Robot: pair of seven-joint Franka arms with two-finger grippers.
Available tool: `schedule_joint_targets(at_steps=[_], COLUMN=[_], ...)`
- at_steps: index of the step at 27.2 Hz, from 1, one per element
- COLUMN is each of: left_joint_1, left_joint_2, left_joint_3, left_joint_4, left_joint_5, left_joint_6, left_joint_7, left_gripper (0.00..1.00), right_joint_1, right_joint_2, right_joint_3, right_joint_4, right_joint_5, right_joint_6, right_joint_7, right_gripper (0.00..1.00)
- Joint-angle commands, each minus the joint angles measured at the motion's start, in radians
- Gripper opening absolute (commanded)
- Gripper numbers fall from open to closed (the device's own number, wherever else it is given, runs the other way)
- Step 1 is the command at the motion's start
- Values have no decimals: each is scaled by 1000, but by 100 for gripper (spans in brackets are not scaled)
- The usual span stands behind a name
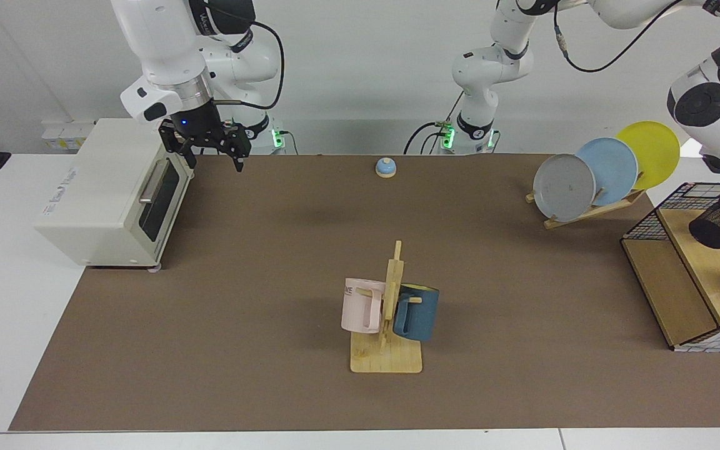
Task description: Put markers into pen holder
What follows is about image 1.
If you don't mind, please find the pale toaster oven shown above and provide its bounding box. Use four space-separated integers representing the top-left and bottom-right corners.
33 118 196 271

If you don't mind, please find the pink cup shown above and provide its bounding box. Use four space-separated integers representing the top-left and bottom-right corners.
341 277 388 334

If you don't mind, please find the brown table cloth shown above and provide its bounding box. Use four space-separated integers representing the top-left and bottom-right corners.
9 154 720 432

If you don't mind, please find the dark blue cup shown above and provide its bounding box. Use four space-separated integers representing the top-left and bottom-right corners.
392 283 440 343

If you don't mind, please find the wooden cup stand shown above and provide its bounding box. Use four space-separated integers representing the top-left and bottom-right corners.
350 241 424 374

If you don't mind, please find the grey plate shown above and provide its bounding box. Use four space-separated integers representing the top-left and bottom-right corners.
532 154 597 223

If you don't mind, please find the wooden plate rack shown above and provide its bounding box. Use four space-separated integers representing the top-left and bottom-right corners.
525 187 646 230

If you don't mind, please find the light blue plate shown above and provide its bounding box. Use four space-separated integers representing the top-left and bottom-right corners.
576 137 639 207

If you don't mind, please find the yellow plate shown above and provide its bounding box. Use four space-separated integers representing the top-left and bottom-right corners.
616 121 681 191

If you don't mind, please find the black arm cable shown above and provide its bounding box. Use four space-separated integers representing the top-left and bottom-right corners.
552 0 689 73
213 19 286 111

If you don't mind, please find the white wall socket box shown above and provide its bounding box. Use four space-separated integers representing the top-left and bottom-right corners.
41 121 97 152

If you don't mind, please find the wire basket with wooden floor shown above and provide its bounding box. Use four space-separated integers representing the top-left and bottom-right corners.
621 182 720 354

